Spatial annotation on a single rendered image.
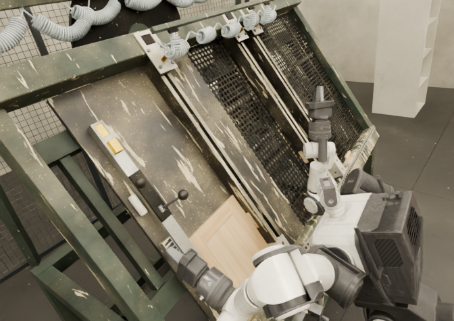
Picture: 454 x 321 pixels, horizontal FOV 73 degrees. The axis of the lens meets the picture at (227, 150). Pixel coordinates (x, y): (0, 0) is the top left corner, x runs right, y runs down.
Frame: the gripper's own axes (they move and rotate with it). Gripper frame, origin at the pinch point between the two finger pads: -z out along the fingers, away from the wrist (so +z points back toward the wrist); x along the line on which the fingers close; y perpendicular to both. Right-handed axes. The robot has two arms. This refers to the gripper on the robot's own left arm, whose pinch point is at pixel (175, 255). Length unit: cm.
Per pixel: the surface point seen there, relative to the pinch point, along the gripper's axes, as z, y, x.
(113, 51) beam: -64, 33, -28
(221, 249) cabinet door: 4.1, 26.1, 26.0
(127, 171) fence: -33.7, 12.1, -1.3
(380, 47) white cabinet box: -11, 440, 50
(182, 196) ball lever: -12.5, 17.4, -1.1
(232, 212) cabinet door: -1.6, 41.3, 22.1
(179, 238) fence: -8.1, 13.0, 15.3
